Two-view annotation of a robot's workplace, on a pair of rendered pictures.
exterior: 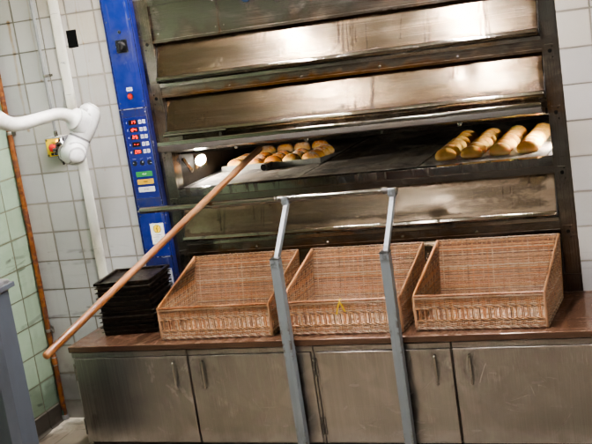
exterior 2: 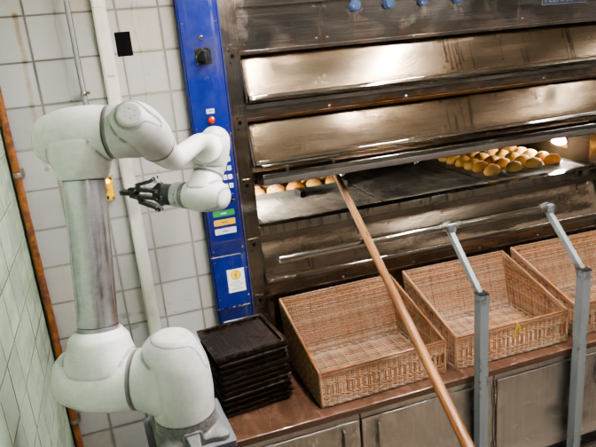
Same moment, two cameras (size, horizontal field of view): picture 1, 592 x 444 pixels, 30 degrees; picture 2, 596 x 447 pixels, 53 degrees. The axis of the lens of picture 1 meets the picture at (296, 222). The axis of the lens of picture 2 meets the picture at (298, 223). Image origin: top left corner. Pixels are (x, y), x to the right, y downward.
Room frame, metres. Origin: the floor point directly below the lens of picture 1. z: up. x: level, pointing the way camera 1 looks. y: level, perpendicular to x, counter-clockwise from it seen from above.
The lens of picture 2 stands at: (3.33, 1.92, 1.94)
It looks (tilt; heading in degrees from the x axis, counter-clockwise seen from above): 17 degrees down; 322
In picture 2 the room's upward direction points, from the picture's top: 5 degrees counter-clockwise
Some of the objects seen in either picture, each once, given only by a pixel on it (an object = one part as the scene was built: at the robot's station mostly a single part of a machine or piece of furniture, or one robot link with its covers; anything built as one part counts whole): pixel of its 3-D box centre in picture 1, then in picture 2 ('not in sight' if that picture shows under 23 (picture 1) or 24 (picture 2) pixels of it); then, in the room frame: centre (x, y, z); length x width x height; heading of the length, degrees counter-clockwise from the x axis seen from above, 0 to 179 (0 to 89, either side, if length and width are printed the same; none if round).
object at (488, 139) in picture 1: (495, 140); (492, 156); (5.19, -1.00, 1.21); 0.61 x 0.48 x 0.06; 158
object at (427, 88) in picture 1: (343, 96); (443, 116); (5.00, -0.29, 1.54); 1.79 x 0.11 x 0.19; 68
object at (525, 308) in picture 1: (489, 280); (588, 278); (4.52, -0.77, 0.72); 0.56 x 0.49 x 0.28; 67
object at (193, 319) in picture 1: (231, 293); (359, 334); (4.96, 0.34, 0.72); 0.56 x 0.49 x 0.28; 69
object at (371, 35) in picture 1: (335, 38); (442, 57); (5.00, -0.29, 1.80); 1.79 x 0.11 x 0.19; 68
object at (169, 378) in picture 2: not in sight; (174, 372); (4.57, 1.37, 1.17); 0.18 x 0.16 x 0.22; 46
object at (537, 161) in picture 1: (355, 177); (441, 197); (5.02, -0.30, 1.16); 1.80 x 0.06 x 0.04; 68
